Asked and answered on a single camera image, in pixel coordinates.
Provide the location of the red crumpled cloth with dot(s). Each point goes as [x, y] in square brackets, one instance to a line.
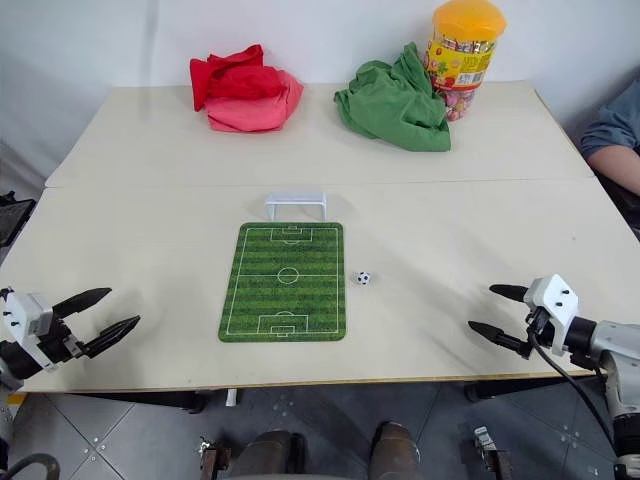
[245, 90]

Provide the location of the yellow lidded candy jar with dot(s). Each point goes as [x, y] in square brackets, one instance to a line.
[467, 55]

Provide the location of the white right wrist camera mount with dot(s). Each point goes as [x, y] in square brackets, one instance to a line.
[555, 300]

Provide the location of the person in blue shirt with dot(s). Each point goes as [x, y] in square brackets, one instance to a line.
[615, 135]

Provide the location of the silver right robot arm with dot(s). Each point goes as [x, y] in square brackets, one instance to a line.
[617, 350]

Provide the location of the rusty metal bracket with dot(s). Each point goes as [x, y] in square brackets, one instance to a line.
[492, 455]
[214, 460]

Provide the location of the dark seat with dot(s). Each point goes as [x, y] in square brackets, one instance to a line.
[622, 205]

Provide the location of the black mesh chair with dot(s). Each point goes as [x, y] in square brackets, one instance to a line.
[12, 217]

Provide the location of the green soccer field mat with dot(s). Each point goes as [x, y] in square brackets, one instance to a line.
[285, 282]

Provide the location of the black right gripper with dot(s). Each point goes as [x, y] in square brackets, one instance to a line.
[539, 327]

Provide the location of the green crumpled cloth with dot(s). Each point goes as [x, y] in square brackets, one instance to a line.
[400, 107]

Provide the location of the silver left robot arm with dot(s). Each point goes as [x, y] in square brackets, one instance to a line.
[12, 367]

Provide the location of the dark curved tube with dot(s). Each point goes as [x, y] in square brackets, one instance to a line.
[30, 467]

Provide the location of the white table leg piece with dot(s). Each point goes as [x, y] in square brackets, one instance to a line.
[231, 397]

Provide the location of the black table foot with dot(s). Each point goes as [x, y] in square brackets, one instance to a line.
[475, 391]
[196, 401]

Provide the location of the white miniature goal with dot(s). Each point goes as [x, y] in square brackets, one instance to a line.
[296, 200]

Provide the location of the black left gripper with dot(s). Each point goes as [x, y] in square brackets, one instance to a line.
[64, 344]

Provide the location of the tiny soccer ball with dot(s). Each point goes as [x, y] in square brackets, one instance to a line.
[364, 278]

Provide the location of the dark rounded shape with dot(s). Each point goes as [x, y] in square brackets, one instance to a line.
[396, 452]
[270, 457]

